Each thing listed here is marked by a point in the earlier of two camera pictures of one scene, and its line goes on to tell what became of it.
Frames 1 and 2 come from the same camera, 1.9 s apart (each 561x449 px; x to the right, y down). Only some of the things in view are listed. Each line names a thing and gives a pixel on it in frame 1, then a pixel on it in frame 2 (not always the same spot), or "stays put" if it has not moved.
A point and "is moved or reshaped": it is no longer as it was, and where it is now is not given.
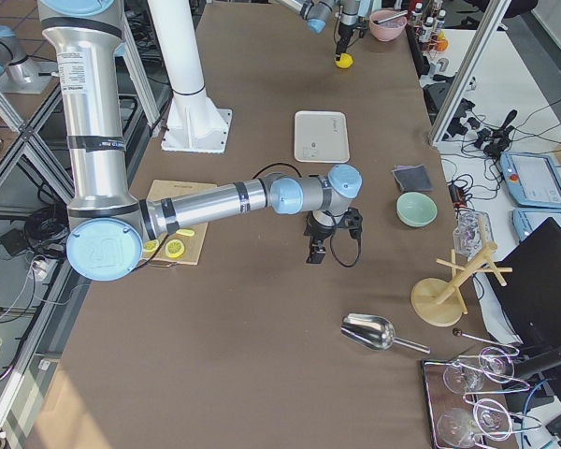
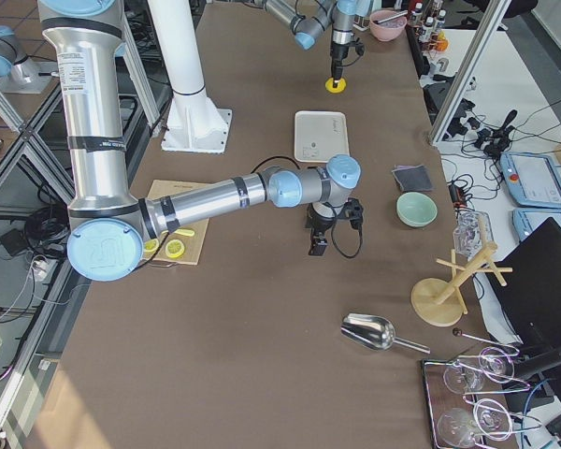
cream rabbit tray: (321, 137) stays put
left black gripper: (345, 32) → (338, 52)
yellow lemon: (345, 62) is moved or reshaped
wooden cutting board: (177, 249) stays put
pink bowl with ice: (389, 30) stays put
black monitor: (540, 298) stays put
